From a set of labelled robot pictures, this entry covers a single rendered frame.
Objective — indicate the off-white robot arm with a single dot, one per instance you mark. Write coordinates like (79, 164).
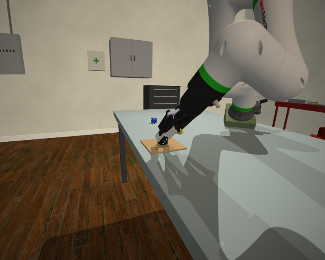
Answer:
(247, 58)

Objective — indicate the tan square mat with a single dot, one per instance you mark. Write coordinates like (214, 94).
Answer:
(153, 147)

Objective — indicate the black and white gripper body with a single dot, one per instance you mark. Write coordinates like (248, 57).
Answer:
(188, 105)

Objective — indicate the black die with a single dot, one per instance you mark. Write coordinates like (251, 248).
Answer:
(163, 141)

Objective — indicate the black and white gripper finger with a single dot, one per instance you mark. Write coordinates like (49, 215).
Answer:
(182, 124)
(168, 122)

